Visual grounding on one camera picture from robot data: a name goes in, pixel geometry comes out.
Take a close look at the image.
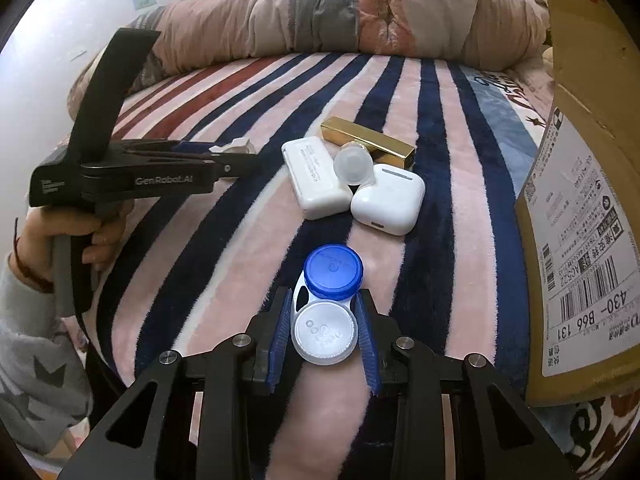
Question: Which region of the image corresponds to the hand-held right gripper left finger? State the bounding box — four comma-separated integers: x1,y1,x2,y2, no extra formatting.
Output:
57,287,294,480

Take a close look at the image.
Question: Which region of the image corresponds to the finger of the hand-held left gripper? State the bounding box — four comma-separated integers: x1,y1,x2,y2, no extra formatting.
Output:
120,139,221,159
190,152,260,182

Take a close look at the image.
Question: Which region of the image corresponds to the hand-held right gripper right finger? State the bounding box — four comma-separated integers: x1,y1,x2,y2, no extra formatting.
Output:
354,289,576,480

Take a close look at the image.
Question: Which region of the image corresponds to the small white item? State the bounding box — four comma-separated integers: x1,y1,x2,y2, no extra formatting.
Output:
209,137,257,157

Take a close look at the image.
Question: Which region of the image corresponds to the blue white contact lens case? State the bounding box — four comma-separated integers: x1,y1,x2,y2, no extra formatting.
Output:
290,243,365,366

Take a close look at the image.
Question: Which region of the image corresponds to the person's left forearm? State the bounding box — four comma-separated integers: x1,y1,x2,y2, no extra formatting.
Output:
0,252,96,456

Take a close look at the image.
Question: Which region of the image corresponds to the person's left hand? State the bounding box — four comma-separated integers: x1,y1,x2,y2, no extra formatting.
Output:
16,199,132,292

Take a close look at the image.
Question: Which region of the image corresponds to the white rectangular plastic case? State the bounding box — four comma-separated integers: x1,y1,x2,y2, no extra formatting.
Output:
281,136,354,221

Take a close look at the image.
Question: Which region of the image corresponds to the striped fleece blanket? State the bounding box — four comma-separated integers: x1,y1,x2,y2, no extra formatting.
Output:
67,50,556,480

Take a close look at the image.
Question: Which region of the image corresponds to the small frosted round bottle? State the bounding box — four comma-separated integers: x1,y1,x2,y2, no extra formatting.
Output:
333,142,375,189

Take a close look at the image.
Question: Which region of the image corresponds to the gold rectangular box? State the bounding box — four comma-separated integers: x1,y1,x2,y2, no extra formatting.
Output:
320,116,417,172

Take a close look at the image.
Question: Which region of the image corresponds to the white earbuds case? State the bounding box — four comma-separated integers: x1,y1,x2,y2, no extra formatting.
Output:
350,162,426,237

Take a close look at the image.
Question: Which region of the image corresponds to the pink grey quilted comforter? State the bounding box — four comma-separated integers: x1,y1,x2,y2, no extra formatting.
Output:
67,0,551,106

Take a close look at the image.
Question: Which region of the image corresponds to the cardboard box with label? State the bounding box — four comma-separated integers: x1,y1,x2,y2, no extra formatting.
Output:
514,0,640,409

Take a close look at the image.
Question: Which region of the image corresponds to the red string bracelet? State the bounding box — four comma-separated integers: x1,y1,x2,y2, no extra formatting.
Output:
11,217,55,293

